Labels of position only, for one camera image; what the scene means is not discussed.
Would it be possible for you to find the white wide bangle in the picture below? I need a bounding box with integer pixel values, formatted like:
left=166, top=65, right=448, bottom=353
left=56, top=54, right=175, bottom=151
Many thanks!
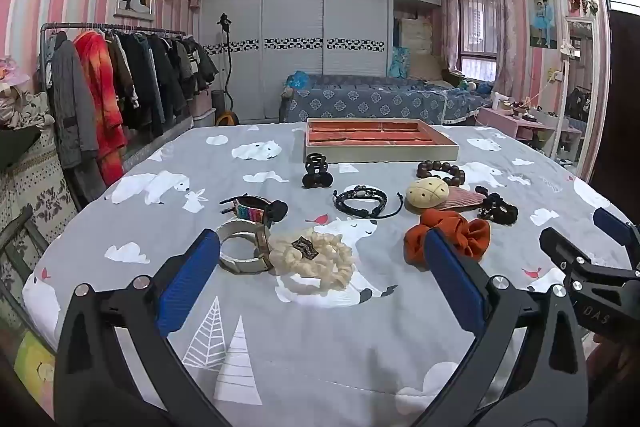
left=215, top=218, right=275, bottom=275

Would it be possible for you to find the pink desk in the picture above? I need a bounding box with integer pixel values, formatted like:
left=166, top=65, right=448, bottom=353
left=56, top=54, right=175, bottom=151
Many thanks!
left=477, top=106, right=583, bottom=154

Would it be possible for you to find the black chair frame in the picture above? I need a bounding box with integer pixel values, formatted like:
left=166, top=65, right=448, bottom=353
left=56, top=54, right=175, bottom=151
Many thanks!
left=0, top=204, right=51, bottom=313

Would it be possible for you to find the dark brown door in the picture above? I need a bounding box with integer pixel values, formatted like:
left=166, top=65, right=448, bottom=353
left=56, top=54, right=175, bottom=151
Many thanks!
left=606, top=6, right=640, bottom=228

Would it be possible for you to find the wall poster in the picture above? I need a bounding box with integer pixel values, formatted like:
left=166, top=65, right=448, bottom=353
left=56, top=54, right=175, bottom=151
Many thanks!
left=527, top=0, right=557, bottom=48

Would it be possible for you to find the pink curtain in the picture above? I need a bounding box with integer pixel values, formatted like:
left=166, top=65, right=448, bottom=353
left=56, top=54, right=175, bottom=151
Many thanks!
left=440, top=0, right=531, bottom=82

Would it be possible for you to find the barred window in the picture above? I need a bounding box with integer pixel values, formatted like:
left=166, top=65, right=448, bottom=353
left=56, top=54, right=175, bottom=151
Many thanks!
left=459, top=0, right=499, bottom=80

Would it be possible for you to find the pink striped hair clip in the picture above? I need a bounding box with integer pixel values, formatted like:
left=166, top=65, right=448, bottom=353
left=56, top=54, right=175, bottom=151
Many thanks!
left=435, top=187, right=488, bottom=212

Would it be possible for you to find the row of hanging clothes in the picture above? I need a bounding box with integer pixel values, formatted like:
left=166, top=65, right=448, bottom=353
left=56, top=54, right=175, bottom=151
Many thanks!
left=42, top=28, right=221, bottom=188

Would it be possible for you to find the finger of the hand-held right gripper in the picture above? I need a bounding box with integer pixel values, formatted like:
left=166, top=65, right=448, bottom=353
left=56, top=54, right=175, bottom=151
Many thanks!
left=592, top=207, right=640, bottom=265
left=539, top=227, right=603, bottom=278

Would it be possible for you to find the garment steamer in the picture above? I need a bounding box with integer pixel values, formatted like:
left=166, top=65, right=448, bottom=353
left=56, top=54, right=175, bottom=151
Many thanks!
left=215, top=13, right=240, bottom=126

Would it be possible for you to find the white sliding wardrobe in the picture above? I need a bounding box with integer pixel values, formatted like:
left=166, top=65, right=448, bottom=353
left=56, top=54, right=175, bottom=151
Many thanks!
left=202, top=0, right=442, bottom=124

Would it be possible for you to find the wooden bead bracelet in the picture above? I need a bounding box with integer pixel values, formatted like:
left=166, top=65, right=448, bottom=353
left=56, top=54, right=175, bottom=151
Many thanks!
left=416, top=160, right=467, bottom=188

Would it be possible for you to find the brick-lined jewelry tray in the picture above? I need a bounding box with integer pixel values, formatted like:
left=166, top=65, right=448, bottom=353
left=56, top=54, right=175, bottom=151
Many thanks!
left=303, top=117, right=460, bottom=164

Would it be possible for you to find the black hair claw clip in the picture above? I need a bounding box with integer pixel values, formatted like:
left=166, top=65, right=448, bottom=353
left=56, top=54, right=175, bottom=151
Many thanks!
left=301, top=153, right=334, bottom=189

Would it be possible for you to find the blue patterned bedspread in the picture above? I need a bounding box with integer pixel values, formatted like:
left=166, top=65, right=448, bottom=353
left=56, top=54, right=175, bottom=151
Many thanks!
left=280, top=74, right=493, bottom=126

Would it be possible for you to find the pile of grey cloth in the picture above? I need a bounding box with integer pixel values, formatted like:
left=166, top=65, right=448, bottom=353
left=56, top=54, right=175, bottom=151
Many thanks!
left=0, top=84, right=55, bottom=130

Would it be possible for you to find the black scrunchie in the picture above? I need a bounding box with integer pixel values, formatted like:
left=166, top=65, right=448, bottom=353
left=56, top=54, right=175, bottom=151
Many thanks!
left=475, top=185, right=520, bottom=226

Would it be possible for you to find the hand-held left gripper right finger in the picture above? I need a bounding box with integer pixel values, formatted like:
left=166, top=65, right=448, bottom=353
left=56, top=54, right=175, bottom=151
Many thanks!
left=410, top=227, right=590, bottom=427

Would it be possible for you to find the orange scrunchie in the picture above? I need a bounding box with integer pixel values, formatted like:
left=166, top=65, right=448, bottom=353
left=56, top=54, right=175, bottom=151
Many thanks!
left=403, top=208, right=492, bottom=267

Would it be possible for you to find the cream scrunchie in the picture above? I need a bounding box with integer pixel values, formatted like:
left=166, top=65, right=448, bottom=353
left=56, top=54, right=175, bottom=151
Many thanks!
left=267, top=228, right=357, bottom=297

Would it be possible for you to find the stack of folded quilts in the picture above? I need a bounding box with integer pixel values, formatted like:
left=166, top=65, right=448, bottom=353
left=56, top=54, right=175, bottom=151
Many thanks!
left=395, top=14, right=434, bottom=58

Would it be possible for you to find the pink storage box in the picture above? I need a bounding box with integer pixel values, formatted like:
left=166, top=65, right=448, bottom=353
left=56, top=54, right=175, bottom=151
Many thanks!
left=191, top=88, right=217, bottom=128

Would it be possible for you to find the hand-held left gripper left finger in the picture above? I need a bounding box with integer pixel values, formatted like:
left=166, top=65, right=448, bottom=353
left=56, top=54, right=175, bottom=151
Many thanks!
left=54, top=228, right=232, bottom=427

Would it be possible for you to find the metal clothes rack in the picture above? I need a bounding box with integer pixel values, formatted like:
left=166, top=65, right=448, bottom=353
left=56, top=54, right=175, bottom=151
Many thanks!
left=39, top=22, right=187, bottom=72

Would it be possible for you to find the floral patterned cloth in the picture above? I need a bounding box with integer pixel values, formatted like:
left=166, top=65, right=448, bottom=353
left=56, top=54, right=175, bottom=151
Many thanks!
left=0, top=127, right=77, bottom=258

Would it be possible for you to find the white standing mirror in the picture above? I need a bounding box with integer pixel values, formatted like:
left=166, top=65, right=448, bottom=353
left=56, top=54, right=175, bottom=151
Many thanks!
left=552, top=17, right=599, bottom=168

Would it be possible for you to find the black braided bracelet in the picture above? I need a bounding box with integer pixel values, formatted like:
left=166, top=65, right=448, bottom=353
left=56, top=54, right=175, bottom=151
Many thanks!
left=332, top=185, right=405, bottom=219

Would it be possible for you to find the colourful banana hair clip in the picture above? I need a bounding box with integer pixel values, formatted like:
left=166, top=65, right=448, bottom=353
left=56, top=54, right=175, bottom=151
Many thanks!
left=219, top=193, right=289, bottom=229

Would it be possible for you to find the beige ladybug hair clip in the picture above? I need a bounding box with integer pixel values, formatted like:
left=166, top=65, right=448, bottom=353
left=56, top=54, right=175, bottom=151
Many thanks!
left=405, top=177, right=450, bottom=210

